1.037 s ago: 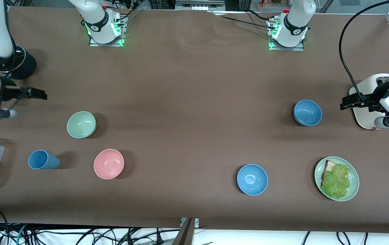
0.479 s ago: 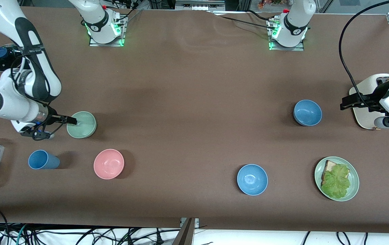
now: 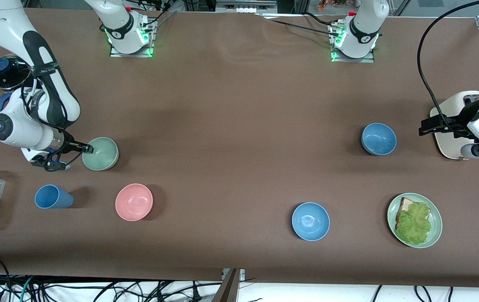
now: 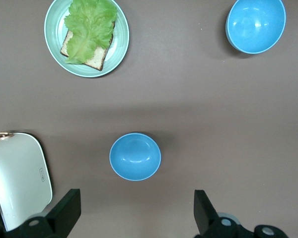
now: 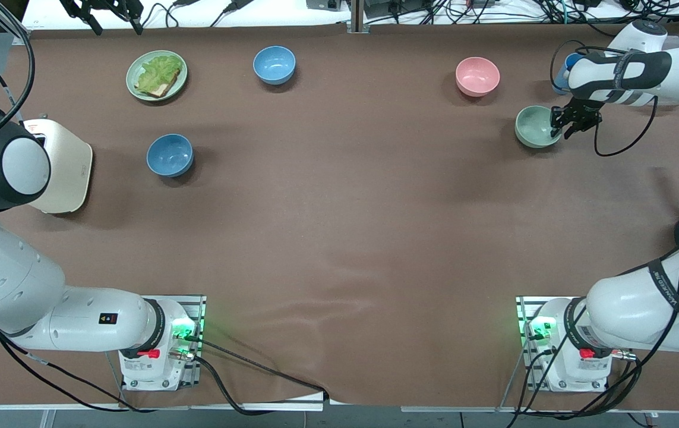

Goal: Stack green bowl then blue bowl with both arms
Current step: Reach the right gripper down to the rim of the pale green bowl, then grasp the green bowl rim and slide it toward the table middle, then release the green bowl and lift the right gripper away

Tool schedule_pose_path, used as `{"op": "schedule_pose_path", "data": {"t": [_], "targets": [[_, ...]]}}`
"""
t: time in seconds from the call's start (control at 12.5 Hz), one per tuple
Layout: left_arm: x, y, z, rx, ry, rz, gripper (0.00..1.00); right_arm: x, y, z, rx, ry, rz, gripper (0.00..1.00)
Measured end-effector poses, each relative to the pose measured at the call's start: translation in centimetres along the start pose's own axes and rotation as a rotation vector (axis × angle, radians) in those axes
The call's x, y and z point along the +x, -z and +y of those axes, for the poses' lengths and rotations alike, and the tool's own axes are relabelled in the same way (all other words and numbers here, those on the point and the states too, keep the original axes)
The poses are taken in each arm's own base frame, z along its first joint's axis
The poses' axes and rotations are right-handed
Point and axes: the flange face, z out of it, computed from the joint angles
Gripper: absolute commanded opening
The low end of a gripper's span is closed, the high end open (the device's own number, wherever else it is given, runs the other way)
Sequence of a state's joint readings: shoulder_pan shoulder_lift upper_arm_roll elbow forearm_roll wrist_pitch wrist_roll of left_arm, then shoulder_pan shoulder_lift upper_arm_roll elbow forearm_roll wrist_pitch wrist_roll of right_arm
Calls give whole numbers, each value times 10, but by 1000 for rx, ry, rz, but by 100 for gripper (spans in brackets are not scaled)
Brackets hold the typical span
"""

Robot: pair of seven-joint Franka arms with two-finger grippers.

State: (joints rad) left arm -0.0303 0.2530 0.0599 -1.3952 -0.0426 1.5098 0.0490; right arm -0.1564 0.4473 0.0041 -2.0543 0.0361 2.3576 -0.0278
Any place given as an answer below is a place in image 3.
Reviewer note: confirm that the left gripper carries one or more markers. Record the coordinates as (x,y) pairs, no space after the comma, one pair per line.
(460,117)

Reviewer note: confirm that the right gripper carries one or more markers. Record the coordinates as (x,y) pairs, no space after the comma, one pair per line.
(70,144)

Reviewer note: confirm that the green bowl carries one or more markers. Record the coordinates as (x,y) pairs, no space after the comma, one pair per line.
(103,155)

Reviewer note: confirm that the blue bowl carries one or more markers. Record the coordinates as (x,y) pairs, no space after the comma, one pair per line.
(310,221)
(379,138)

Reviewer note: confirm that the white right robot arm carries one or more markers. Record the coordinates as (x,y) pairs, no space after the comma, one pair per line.
(50,84)

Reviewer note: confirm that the pink bowl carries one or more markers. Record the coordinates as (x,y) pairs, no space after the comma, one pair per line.
(134,202)

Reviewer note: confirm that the blue cup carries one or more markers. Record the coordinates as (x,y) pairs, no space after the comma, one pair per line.
(55,197)

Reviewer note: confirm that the bread slice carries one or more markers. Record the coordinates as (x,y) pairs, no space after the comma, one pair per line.
(407,205)

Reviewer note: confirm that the green plate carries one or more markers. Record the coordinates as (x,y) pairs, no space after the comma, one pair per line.
(436,226)

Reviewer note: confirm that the glass lid blue knob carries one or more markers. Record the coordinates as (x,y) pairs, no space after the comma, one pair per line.
(9,73)

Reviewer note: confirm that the green lettuce leaf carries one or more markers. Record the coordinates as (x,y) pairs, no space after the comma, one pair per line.
(415,224)

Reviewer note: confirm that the brown table mat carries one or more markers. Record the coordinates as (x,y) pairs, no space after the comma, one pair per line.
(222,105)

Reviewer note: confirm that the dark table beam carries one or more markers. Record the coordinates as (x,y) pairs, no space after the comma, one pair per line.
(226,289)

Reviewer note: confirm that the metal base plate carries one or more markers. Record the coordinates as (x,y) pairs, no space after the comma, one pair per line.
(115,53)
(350,60)

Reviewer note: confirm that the metal bracket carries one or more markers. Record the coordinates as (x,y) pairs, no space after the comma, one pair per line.
(242,274)

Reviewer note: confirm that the aluminium frame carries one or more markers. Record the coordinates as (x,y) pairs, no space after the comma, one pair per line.
(243,6)

